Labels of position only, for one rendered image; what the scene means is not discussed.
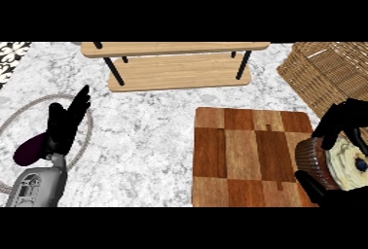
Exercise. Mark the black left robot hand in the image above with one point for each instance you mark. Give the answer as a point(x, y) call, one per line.
point(66, 124)

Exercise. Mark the brown cupcake with white frosting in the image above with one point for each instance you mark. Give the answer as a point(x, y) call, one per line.
point(336, 165)

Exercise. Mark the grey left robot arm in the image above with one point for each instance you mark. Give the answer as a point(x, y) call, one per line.
point(39, 184)

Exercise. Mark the brown checkered wooden cutting board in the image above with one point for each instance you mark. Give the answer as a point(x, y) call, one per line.
point(249, 155)

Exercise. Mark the brown wicker basket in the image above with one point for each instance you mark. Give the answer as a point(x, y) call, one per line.
point(330, 74)

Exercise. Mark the dark purple eggplant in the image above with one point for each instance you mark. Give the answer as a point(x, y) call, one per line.
point(30, 149)

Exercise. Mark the black and white patterned tile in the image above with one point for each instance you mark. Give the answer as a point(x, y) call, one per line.
point(11, 60)

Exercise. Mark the two-tier pale wooden shelf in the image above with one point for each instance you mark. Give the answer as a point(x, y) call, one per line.
point(178, 66)

